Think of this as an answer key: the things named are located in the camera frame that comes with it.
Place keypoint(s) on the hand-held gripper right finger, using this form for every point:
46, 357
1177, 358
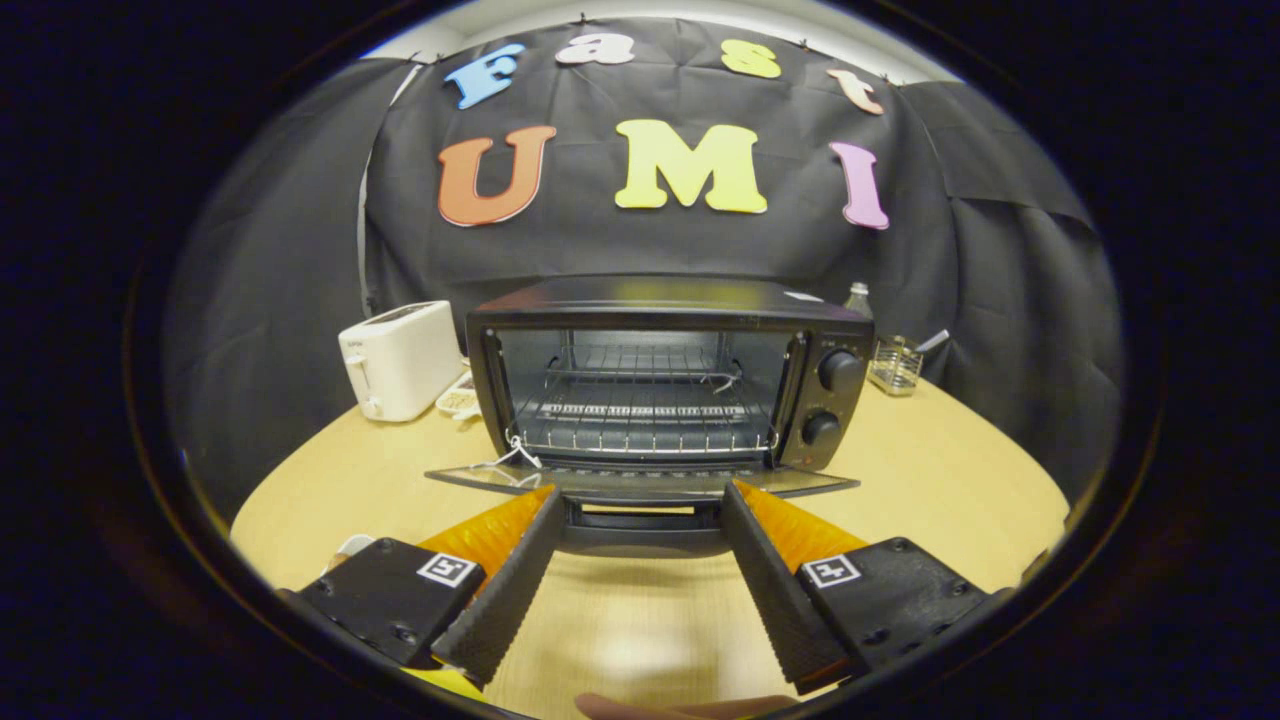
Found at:
780, 600

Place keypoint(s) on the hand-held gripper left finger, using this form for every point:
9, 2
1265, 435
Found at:
505, 600

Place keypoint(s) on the black toaster oven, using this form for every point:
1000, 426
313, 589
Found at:
660, 300

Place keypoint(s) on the white bread toaster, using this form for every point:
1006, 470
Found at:
400, 360

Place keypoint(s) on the small white object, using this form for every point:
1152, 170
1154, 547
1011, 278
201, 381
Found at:
352, 548

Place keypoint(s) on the small white snack dish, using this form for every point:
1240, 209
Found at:
458, 400

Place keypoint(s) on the clear glass container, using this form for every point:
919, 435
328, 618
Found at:
895, 368

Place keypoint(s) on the metal spoon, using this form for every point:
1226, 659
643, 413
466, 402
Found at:
933, 340

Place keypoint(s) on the clear bottle green label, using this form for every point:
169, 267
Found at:
858, 300

